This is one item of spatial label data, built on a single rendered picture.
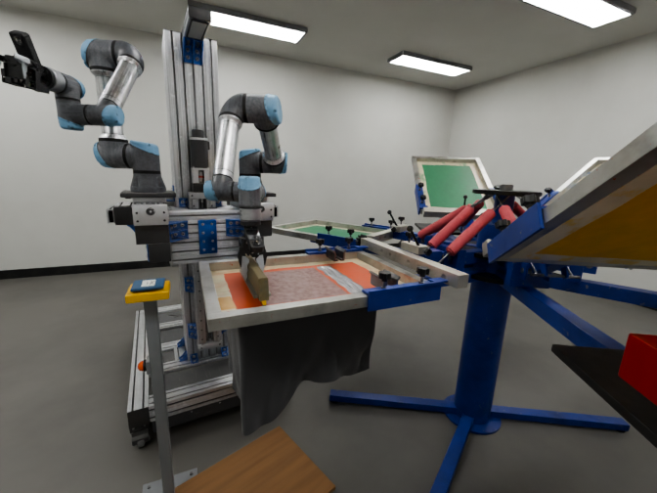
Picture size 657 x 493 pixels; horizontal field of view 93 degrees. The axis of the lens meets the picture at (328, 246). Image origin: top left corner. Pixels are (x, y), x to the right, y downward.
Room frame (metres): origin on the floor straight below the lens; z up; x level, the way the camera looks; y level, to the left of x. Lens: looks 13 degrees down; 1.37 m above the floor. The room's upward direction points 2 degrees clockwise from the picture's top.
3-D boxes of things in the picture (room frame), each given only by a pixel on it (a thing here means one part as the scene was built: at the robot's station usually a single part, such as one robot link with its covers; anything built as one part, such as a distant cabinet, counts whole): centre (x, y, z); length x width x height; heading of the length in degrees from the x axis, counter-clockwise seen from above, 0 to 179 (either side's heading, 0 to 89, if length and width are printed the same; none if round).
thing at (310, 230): (2.14, -0.15, 1.05); 1.08 x 0.61 x 0.23; 55
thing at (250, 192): (1.10, 0.28, 1.30); 0.09 x 0.08 x 0.11; 3
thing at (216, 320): (1.18, 0.07, 0.97); 0.79 x 0.58 x 0.04; 115
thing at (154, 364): (1.05, 0.64, 0.48); 0.22 x 0.22 x 0.96; 25
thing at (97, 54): (1.52, 1.01, 1.63); 0.15 x 0.12 x 0.55; 94
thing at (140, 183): (1.53, 0.88, 1.31); 0.15 x 0.15 x 0.10
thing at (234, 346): (1.06, 0.34, 0.74); 0.45 x 0.03 x 0.43; 25
